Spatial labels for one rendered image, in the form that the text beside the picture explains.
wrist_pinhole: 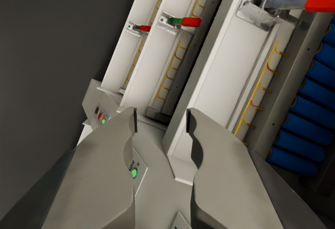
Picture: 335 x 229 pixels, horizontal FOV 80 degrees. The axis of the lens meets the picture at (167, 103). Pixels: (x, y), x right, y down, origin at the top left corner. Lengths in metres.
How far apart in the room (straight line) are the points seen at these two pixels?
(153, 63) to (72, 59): 0.38
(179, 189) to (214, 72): 0.12
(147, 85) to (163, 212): 0.24
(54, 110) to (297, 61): 0.67
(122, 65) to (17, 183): 0.52
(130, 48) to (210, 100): 0.39
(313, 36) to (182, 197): 0.20
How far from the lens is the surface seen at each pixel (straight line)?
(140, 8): 0.60
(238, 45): 0.24
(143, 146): 0.27
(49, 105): 0.74
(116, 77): 0.57
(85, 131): 0.61
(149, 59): 0.39
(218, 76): 0.22
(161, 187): 0.23
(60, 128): 0.76
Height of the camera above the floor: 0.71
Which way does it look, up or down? 58 degrees down
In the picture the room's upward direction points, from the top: 119 degrees clockwise
